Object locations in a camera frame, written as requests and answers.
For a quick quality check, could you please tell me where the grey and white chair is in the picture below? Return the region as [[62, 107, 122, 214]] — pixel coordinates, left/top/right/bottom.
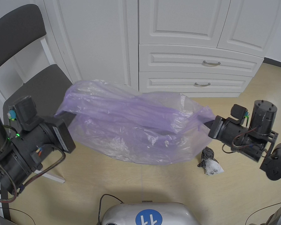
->
[[0, 4, 73, 185]]

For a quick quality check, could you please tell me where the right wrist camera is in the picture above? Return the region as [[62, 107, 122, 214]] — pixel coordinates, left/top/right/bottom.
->
[[231, 104, 249, 124]]

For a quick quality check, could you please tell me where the white wardrobe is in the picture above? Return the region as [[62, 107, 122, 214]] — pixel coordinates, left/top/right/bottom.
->
[[32, 0, 281, 100]]

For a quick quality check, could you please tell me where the crumpled black plastic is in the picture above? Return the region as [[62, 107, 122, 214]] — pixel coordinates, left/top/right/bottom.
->
[[197, 146, 219, 168]]

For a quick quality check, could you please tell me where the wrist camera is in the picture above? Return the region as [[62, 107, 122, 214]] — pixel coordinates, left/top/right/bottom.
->
[[8, 96, 39, 131], [231, 104, 249, 124]]

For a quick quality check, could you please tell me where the purple plastic bag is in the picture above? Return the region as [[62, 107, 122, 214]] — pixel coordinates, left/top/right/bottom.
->
[[55, 79, 217, 165]]

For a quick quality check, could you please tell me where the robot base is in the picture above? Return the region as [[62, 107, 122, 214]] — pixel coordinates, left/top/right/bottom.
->
[[103, 202, 199, 225]]

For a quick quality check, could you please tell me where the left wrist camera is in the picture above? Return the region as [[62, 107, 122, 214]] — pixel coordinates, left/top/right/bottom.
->
[[8, 96, 39, 131]]

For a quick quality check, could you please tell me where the black cable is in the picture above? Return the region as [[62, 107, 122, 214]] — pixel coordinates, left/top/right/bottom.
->
[[98, 194, 124, 223], [245, 201, 281, 225], [9, 208, 35, 225]]

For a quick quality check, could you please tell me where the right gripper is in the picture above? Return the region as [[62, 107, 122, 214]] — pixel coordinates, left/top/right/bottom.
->
[[208, 116, 250, 149]]

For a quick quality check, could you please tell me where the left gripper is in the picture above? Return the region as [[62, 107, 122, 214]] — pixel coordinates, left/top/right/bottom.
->
[[13, 120, 76, 172]]

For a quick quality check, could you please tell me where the crumpled white printed paper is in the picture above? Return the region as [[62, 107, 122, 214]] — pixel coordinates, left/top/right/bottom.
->
[[205, 159, 225, 176]]

